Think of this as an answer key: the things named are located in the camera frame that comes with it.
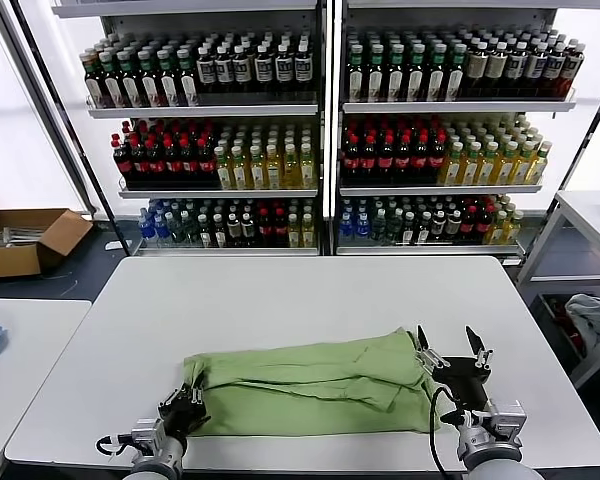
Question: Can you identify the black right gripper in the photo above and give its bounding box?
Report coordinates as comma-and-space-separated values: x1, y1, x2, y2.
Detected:
415, 324, 495, 412

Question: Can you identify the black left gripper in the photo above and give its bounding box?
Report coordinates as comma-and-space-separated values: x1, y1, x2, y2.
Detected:
157, 377, 212, 437

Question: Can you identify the green polo shirt red print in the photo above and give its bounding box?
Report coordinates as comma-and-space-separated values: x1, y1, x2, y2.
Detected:
182, 327, 444, 439

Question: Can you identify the red item in crate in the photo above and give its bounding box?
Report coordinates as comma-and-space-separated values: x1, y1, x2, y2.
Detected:
548, 298, 583, 352

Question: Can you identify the cola bottle red cap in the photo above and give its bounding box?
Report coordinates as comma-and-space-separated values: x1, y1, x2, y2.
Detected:
273, 206, 289, 248
110, 132, 135, 188
378, 131, 397, 185
413, 131, 431, 185
395, 131, 415, 185
162, 138, 184, 189
145, 139, 166, 189
180, 138, 201, 189
127, 138, 150, 189
477, 204, 494, 240
461, 205, 478, 240
258, 206, 274, 248
429, 131, 449, 184
198, 138, 219, 189
360, 131, 380, 185
343, 131, 362, 185

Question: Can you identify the grey white crumpled cloth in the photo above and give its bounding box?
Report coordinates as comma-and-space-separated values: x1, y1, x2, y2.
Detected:
563, 292, 600, 354

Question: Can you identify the grey metal side table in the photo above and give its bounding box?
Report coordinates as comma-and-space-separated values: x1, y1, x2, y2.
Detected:
516, 188, 600, 389

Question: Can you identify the brown cardboard box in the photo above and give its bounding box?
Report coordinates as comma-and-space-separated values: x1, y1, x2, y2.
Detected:
0, 207, 95, 279

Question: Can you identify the metal parts bundle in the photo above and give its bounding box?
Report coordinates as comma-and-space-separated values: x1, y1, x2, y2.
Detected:
0, 224, 47, 248

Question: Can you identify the grey metal shelving unit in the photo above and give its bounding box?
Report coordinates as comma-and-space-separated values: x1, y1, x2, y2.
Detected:
329, 0, 580, 266
51, 0, 331, 258

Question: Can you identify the dark bottle green white label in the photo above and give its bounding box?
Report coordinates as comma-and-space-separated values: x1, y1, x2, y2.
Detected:
118, 48, 144, 108
408, 43, 429, 102
157, 47, 182, 107
388, 43, 408, 102
448, 43, 469, 100
82, 48, 106, 108
368, 43, 387, 102
428, 43, 450, 101
98, 49, 125, 108
137, 48, 163, 108
176, 46, 200, 107
348, 43, 367, 102

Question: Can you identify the dark bottle beige label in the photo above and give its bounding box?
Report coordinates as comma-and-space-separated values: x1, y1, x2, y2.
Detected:
466, 43, 489, 97
488, 41, 511, 97

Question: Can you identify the dark bottle white blue label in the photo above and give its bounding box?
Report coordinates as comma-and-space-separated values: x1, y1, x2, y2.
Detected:
232, 44, 253, 94
546, 41, 569, 98
528, 41, 551, 97
274, 42, 295, 94
214, 44, 235, 94
254, 43, 275, 94
293, 41, 315, 93
508, 41, 531, 97
196, 45, 217, 94

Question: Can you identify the red drink bottle white label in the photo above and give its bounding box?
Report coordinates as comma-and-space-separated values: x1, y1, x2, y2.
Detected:
561, 39, 588, 99

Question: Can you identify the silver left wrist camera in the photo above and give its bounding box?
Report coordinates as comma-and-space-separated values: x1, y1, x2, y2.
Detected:
128, 417, 167, 452

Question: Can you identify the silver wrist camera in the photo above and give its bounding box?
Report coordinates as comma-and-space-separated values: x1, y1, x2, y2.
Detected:
483, 398, 528, 442
128, 417, 167, 452

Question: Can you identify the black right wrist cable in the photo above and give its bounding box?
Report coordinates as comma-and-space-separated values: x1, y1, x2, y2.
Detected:
427, 385, 465, 475

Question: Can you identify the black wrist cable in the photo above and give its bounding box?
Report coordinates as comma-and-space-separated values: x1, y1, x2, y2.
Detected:
427, 385, 465, 475
95, 432, 136, 457

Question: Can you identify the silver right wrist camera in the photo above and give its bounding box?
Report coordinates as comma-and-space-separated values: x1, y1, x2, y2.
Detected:
483, 398, 528, 442

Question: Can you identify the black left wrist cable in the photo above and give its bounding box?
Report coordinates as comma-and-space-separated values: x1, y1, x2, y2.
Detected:
95, 432, 136, 457

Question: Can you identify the dark metal frame post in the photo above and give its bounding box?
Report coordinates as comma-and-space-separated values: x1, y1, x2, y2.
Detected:
0, 0, 134, 254

